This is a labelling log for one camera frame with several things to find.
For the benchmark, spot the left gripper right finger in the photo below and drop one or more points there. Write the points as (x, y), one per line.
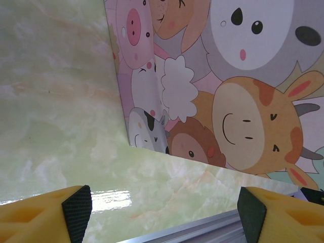
(283, 222)

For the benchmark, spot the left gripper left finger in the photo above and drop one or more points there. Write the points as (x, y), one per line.
(38, 222)

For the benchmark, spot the white printed paper bag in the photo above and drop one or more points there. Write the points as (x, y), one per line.
(227, 88)

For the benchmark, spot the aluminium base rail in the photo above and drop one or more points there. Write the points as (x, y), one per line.
(189, 230)

